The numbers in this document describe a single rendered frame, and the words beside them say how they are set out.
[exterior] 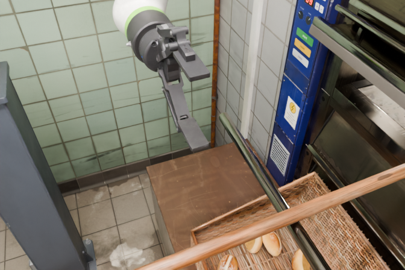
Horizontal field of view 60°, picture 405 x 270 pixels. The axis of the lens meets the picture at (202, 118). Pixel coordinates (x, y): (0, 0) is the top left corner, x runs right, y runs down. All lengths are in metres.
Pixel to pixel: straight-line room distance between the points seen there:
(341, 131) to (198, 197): 0.66
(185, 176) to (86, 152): 0.79
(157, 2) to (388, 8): 0.52
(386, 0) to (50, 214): 1.35
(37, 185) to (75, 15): 0.75
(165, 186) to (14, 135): 0.65
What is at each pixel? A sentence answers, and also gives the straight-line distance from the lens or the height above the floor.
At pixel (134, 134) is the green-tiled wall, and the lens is 2.17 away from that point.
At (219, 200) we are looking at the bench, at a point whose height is 0.58.
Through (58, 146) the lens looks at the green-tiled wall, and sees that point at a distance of 2.14.
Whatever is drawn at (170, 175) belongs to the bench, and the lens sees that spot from 1.61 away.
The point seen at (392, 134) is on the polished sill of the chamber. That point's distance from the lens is 1.05.
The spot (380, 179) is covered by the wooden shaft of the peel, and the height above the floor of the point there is 1.21.
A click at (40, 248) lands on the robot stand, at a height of 0.41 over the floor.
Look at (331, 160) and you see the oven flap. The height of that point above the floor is 0.96.
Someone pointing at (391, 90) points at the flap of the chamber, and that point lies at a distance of 0.78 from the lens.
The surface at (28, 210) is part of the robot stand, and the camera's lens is 1.53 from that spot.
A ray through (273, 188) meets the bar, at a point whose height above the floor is 1.18.
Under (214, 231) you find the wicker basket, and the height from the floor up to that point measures 0.68.
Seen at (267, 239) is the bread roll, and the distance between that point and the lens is 1.37.
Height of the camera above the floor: 1.83
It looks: 42 degrees down
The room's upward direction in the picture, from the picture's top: straight up
